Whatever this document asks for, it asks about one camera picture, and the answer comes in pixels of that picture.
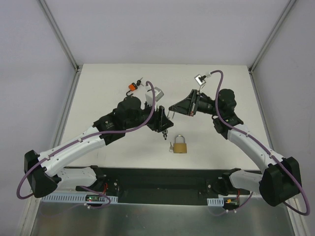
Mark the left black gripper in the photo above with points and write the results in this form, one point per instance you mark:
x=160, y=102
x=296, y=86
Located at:
x=160, y=118

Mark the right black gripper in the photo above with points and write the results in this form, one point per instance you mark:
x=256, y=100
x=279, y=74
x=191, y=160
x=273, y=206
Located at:
x=194, y=103

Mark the large brass padlock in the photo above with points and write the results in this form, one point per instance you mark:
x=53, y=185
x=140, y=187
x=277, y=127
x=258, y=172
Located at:
x=179, y=145

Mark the small brass padlock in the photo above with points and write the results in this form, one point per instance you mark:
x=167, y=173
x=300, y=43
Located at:
x=170, y=115

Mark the key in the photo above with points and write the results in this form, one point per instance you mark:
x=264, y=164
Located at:
x=171, y=147

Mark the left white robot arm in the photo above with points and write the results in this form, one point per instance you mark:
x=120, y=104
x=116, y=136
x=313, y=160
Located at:
x=42, y=170

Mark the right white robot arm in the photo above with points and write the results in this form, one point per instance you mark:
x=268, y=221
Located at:
x=279, y=178

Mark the orange padlock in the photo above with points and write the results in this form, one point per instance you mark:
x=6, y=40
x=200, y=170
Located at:
x=131, y=88

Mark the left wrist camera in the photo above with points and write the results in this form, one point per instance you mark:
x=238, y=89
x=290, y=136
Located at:
x=157, y=95

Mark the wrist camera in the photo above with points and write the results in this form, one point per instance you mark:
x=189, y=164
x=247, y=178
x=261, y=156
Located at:
x=201, y=80
x=157, y=95

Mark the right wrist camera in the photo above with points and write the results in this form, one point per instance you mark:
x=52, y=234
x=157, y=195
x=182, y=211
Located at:
x=201, y=80

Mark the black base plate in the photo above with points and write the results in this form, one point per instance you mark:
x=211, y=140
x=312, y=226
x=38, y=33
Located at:
x=157, y=186

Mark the right white cable duct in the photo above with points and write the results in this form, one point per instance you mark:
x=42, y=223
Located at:
x=215, y=202

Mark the white cable duct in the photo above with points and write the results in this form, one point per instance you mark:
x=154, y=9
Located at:
x=215, y=202
x=74, y=198

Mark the left white cable duct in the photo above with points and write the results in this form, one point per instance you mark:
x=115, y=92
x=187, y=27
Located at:
x=74, y=198

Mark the left aluminium frame post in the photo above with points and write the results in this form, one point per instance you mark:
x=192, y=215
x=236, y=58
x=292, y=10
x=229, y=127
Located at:
x=58, y=34

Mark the aluminium frame post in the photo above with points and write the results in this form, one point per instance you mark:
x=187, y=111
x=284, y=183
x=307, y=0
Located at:
x=272, y=35
x=58, y=34

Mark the right aluminium frame post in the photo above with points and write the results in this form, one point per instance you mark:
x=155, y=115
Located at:
x=272, y=35

